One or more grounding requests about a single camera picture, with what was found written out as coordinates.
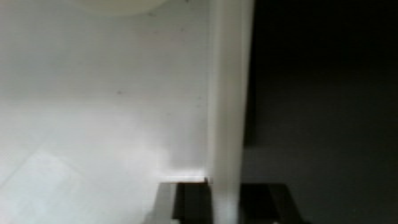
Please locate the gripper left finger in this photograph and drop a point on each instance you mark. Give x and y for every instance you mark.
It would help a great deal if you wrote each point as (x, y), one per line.
(184, 203)

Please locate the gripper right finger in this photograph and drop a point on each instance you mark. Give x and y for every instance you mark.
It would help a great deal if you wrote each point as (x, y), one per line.
(268, 205)

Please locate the white square tabletop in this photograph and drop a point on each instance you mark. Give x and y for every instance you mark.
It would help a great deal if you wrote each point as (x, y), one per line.
(124, 95)

